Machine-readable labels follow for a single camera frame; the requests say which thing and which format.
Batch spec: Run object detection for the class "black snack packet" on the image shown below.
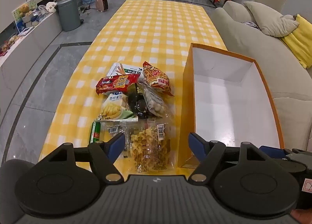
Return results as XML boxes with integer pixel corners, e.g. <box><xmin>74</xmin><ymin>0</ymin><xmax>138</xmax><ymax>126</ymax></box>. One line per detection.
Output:
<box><xmin>127</xmin><ymin>84</ymin><xmax>149</xmax><ymax>120</ymax></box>

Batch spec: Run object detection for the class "clear packet of white balls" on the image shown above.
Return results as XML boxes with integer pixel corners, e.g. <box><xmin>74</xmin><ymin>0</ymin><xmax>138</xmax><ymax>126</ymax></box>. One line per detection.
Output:
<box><xmin>137</xmin><ymin>81</ymin><xmax>171</xmax><ymax>118</ymax></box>

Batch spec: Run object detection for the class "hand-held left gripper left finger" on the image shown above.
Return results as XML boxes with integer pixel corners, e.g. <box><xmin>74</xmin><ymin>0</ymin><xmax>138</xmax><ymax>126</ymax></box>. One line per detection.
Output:
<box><xmin>45</xmin><ymin>132</ymin><xmax>125</xmax><ymax>182</ymax></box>

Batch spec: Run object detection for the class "white cap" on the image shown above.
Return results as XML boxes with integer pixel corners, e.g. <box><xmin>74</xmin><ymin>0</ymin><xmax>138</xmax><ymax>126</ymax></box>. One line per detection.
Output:
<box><xmin>45</xmin><ymin>2</ymin><xmax>58</xmax><ymax>13</ymax></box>

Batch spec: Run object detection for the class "beige sofa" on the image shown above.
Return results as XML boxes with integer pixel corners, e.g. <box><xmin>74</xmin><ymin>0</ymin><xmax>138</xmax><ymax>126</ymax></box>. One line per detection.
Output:
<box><xmin>211</xmin><ymin>1</ymin><xmax>312</xmax><ymax>166</ymax></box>

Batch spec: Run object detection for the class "yellow-green chips packet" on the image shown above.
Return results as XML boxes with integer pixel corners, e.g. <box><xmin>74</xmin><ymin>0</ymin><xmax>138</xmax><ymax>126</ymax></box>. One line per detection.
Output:
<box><xmin>98</xmin><ymin>91</ymin><xmax>138</xmax><ymax>122</ymax></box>

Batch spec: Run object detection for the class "orange cardboard box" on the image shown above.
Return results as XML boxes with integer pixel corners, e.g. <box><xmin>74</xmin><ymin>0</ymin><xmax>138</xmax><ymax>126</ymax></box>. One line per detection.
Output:
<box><xmin>177</xmin><ymin>43</ymin><xmax>285</xmax><ymax>169</ymax></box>

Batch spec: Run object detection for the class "grey trash can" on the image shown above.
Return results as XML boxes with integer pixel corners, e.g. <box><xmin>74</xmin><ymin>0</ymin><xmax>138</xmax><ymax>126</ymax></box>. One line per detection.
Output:
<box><xmin>57</xmin><ymin>0</ymin><xmax>81</xmax><ymax>32</ymax></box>

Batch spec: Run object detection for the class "white stick snack packet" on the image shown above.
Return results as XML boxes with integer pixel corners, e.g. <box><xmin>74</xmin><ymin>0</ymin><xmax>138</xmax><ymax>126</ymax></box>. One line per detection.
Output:
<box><xmin>107</xmin><ymin>62</ymin><xmax>143</xmax><ymax>85</ymax></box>

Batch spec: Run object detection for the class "clear packet of yellow snacks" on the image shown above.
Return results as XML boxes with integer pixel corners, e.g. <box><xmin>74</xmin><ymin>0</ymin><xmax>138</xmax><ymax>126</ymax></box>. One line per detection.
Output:
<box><xmin>121</xmin><ymin>120</ymin><xmax>176</xmax><ymax>173</ymax></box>

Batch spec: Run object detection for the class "pink heater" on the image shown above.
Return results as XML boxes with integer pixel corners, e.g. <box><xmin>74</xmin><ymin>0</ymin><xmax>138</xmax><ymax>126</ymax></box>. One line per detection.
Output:
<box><xmin>96</xmin><ymin>0</ymin><xmax>109</xmax><ymax>12</ymax></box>

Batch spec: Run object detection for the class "yellow checked tablecloth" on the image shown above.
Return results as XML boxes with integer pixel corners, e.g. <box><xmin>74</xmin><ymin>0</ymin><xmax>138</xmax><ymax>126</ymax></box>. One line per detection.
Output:
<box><xmin>39</xmin><ymin>0</ymin><xmax>228</xmax><ymax>183</ymax></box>

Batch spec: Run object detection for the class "green and clear snack packet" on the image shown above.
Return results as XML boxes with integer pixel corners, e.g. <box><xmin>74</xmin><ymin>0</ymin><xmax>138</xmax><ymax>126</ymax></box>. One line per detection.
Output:
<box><xmin>88</xmin><ymin>120</ymin><xmax>127</xmax><ymax>151</ymax></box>

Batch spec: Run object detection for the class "person's right hand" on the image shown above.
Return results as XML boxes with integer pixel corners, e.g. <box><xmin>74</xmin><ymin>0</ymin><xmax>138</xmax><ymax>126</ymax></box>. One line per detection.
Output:
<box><xmin>290</xmin><ymin>209</ymin><xmax>312</xmax><ymax>224</ymax></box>

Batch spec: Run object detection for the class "grey pillow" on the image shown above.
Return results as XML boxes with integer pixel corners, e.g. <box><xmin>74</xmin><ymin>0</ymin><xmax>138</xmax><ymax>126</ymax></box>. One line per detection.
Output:
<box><xmin>244</xmin><ymin>1</ymin><xmax>300</xmax><ymax>37</ymax></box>

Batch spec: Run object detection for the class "red cracker packet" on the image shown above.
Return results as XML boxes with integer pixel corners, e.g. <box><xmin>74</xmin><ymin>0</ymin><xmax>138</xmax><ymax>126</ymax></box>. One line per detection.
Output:
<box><xmin>95</xmin><ymin>74</ymin><xmax>138</xmax><ymax>95</ymax></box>

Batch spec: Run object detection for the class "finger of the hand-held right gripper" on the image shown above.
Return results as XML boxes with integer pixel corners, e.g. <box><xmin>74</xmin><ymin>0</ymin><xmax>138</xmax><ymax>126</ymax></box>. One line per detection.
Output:
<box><xmin>259</xmin><ymin>145</ymin><xmax>293</xmax><ymax>160</ymax></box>

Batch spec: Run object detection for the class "teddy bear picture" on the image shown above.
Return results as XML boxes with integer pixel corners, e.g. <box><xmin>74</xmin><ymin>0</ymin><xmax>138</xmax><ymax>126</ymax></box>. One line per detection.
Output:
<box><xmin>12</xmin><ymin>0</ymin><xmax>39</xmax><ymax>34</ymax></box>

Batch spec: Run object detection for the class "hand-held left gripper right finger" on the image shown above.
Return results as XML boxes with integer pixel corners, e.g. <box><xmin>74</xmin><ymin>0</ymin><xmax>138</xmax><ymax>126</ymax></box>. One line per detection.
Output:
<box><xmin>188</xmin><ymin>132</ymin><xmax>267</xmax><ymax>183</ymax></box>

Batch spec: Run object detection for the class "white low cabinet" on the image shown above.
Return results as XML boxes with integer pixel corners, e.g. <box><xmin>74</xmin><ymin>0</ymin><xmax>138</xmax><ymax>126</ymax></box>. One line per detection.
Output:
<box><xmin>0</xmin><ymin>13</ymin><xmax>63</xmax><ymax>68</ymax></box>

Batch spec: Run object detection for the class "yellow pillow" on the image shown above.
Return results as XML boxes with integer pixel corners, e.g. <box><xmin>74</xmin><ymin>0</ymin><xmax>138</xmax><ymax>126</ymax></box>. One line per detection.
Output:
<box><xmin>280</xmin><ymin>14</ymin><xmax>312</xmax><ymax>69</ymax></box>

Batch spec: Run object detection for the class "orange-red stick snack packet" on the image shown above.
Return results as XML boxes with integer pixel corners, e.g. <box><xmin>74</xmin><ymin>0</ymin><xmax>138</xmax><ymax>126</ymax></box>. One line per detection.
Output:
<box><xmin>142</xmin><ymin>61</ymin><xmax>175</xmax><ymax>97</ymax></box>

